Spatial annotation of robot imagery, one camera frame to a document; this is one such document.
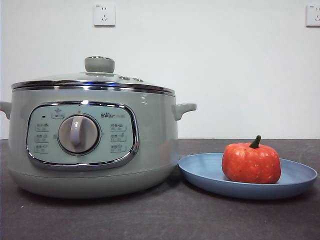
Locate glass lid with green knob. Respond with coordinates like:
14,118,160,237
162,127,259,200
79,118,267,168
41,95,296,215
11,56,174,95

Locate white wall socket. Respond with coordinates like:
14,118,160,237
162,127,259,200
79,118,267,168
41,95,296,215
93,3,117,28
306,4,320,28

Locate pale green electric steamer pot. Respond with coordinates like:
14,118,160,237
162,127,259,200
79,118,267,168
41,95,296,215
0,86,197,200

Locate grey steamer dial knob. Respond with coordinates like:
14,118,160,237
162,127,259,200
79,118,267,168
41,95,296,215
57,114,100,154

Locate orange toy pumpkin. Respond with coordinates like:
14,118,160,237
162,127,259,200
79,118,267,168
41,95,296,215
221,135,282,185

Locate light blue round plate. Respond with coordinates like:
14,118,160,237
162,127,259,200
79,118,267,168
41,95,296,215
177,152,319,200

